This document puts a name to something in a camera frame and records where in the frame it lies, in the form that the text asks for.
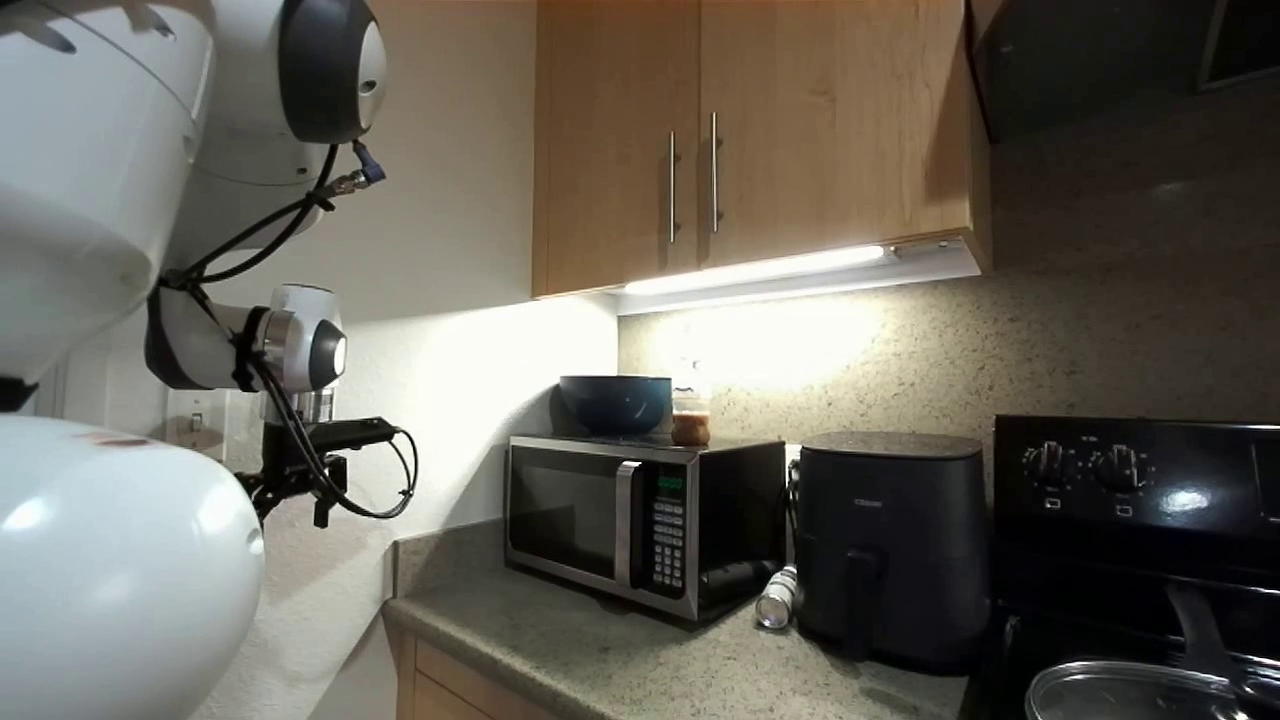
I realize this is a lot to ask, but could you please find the black air fryer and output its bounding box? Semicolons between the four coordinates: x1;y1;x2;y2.
788;427;999;677

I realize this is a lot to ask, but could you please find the dark blue bowl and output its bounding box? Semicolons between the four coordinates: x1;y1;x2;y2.
550;372;681;444

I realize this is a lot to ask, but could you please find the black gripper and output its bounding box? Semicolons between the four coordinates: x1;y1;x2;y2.
234;417;351;531

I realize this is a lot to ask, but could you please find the stainless steel microwave oven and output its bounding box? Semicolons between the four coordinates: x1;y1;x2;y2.
501;431;792;628

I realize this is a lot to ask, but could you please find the small white shaker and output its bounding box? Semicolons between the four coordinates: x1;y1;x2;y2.
750;559;805;634

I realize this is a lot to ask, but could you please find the black kitchen stove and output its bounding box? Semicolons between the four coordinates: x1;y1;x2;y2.
955;411;1280;720

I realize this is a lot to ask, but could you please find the under-cabinet light strip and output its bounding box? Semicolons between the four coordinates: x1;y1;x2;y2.
613;232;989;318

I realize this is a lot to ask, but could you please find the wooden wall cabinet with handles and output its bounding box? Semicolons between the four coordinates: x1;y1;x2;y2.
529;0;995;299

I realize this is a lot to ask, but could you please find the dark range hood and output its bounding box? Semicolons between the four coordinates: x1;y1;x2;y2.
963;0;1280;146

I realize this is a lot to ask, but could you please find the black camera cable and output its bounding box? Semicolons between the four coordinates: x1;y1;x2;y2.
154;137;423;527

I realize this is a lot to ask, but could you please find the glass jar with brown contents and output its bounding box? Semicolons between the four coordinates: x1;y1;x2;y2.
669;383;716;450

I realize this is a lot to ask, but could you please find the glass pan lid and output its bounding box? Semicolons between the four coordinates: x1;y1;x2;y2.
1020;654;1259;720

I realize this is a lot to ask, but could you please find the wooden base cabinet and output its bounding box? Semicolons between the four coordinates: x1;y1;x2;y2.
383;610;571;720

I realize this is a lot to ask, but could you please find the black frying pan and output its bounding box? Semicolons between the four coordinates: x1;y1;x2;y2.
1020;579;1280;720

